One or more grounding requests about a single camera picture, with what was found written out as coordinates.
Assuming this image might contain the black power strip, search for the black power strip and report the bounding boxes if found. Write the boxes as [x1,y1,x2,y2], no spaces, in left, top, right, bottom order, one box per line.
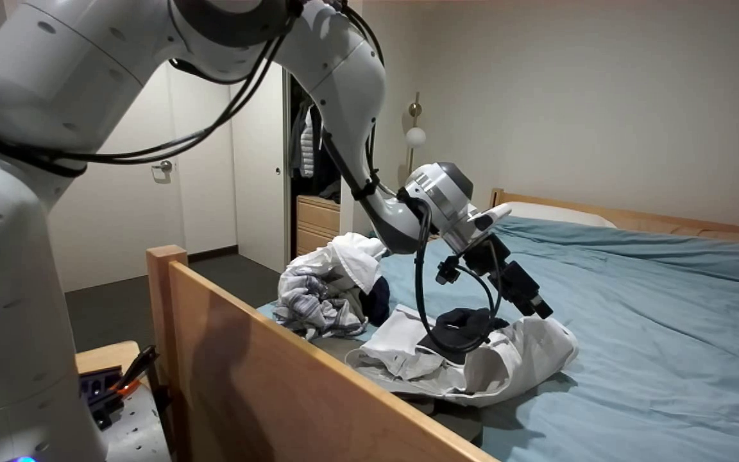
[77,367,125,411]

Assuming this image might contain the white door with handle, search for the white door with handle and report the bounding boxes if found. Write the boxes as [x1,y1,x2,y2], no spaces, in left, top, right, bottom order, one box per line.
[43,60,241,293]

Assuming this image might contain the crumpled striped grey-white clothes pile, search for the crumpled striped grey-white clothes pile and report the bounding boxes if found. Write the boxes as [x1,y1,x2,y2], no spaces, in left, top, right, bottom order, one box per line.
[274,232,390,341]

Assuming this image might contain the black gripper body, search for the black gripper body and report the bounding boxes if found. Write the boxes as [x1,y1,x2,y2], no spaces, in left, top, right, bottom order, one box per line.
[460,232,539,302]

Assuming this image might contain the hanging striped shirt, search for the hanging striped shirt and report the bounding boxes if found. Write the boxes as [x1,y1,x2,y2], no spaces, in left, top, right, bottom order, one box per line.
[295,106,324,177]

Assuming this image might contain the white pillow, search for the white pillow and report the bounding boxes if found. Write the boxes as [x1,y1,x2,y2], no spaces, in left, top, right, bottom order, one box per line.
[496,197,621,232]

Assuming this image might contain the woven wooden dresser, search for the woven wooden dresser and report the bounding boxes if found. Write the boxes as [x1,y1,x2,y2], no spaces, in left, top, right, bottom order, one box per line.
[293,193,344,257]

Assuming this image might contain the white shorts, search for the white shorts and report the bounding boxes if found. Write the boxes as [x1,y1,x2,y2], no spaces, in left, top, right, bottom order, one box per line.
[344,305,580,408]

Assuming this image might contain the light blue bed sheet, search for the light blue bed sheet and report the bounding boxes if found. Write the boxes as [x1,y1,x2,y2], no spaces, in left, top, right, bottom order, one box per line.
[258,214,739,462]

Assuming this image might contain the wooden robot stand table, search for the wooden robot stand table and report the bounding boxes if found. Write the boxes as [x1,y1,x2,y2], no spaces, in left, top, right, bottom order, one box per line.
[72,338,146,381]

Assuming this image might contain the dark blue garment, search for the dark blue garment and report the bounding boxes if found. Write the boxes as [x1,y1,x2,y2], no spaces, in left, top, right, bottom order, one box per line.
[361,275,396,329]

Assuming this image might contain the brass lamp with white globe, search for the brass lamp with white globe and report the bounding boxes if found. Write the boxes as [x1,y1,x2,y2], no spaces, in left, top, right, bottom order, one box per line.
[401,91,432,187]

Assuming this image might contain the grey olive cloth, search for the grey olive cloth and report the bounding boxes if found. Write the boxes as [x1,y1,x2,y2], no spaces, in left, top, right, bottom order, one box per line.
[404,388,526,440]

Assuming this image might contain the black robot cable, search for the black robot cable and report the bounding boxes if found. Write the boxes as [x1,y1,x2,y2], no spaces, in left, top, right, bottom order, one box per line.
[0,0,508,343]

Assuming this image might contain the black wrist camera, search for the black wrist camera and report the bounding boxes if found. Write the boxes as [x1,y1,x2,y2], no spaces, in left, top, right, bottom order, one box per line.
[435,254,464,287]

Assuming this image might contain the white perforated base plate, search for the white perforated base plate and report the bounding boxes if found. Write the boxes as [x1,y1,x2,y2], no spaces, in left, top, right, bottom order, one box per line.
[97,388,174,462]

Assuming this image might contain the orange and black clamp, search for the orange and black clamp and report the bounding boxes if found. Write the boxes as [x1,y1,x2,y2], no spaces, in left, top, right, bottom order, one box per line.
[86,343,164,432]

